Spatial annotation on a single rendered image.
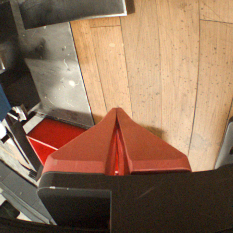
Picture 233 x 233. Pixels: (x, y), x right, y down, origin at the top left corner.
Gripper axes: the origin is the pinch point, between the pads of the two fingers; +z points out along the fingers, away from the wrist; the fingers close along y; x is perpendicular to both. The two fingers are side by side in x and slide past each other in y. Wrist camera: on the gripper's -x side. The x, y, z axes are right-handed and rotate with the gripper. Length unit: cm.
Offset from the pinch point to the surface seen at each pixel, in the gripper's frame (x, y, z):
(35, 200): 458, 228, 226
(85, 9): -6.3, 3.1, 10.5
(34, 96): 9.0, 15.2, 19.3
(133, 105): 5.8, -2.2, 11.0
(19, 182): 462, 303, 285
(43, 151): 21.0, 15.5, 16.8
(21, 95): 7.4, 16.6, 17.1
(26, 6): -7.4, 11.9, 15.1
